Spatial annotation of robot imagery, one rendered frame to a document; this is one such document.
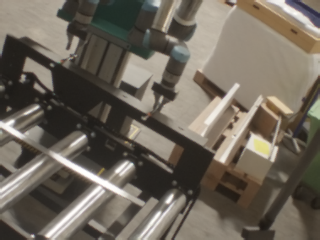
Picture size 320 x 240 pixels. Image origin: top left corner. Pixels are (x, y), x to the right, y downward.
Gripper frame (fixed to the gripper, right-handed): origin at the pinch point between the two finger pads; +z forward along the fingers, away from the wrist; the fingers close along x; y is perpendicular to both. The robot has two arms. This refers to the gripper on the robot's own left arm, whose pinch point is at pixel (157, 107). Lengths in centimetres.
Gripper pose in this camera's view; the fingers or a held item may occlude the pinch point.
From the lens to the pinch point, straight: 262.5
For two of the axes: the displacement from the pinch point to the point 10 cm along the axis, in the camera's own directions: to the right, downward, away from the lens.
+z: -3.7, 8.2, 4.5
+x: 8.6, 4.8, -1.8
